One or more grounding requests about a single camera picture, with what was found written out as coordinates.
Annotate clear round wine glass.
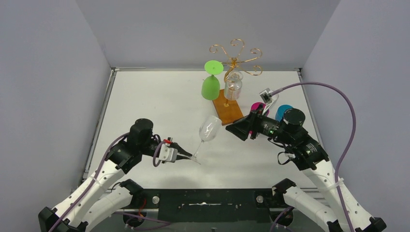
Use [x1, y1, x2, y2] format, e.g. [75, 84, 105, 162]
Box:
[191, 116, 222, 165]

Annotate clear patterned wine glass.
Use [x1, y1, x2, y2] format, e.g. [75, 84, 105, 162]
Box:
[224, 71, 243, 101]

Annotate green plastic wine glass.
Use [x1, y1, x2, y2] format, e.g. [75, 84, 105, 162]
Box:
[201, 60, 224, 101]

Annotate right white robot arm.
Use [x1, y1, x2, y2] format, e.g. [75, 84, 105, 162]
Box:
[226, 108, 387, 232]

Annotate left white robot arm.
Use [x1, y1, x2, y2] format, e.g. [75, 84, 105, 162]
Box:
[38, 118, 196, 232]

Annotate pink plastic wine glass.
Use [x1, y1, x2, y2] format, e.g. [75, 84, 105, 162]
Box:
[250, 102, 270, 116]

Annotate blue plastic wine glass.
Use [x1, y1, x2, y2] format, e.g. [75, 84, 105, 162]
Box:
[275, 104, 293, 121]

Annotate clear tall flute glass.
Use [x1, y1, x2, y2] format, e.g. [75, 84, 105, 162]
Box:
[264, 91, 279, 110]

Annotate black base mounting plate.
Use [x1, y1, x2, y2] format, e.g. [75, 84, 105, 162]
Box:
[119, 188, 294, 232]

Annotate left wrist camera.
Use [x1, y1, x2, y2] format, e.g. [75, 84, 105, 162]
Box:
[158, 140, 178, 163]

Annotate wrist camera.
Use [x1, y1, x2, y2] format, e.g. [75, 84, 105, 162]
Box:
[158, 140, 178, 163]
[259, 88, 279, 116]

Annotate gold wire glass rack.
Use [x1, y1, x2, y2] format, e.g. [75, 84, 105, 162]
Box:
[209, 39, 263, 126]

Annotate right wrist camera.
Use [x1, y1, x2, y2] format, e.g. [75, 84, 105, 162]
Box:
[259, 88, 279, 116]

